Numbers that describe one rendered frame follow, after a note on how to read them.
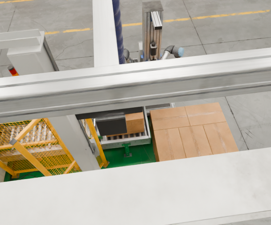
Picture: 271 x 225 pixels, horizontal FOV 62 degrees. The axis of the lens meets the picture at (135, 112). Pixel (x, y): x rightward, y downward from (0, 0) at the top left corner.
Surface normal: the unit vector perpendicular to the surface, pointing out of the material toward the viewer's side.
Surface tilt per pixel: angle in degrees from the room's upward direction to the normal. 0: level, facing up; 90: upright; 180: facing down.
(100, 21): 0
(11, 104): 90
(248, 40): 0
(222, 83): 90
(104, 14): 0
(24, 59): 90
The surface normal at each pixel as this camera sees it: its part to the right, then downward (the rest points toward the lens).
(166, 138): -0.04, -0.57
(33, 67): 0.12, 0.82
